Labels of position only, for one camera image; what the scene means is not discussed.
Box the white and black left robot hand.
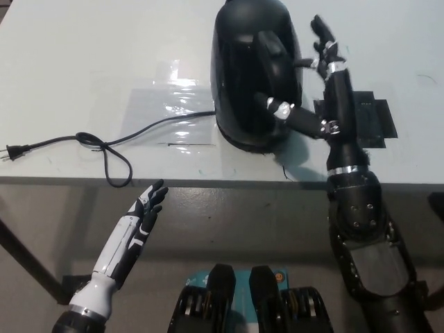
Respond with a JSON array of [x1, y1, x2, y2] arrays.
[[67, 179, 170, 317]]

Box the black electric kettle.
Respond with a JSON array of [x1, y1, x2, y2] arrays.
[[210, 0, 307, 148]]

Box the black robot torso teal top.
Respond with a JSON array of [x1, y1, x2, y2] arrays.
[[168, 263, 336, 333]]

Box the black table leg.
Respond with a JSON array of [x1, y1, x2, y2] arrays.
[[0, 216, 100, 307]]

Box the clear plastic sheet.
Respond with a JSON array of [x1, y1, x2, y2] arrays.
[[124, 62, 216, 148]]

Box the black tape marker patch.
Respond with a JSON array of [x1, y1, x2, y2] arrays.
[[313, 89, 400, 151]]

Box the black power cord with plug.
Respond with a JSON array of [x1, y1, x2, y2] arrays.
[[0, 110, 218, 188]]

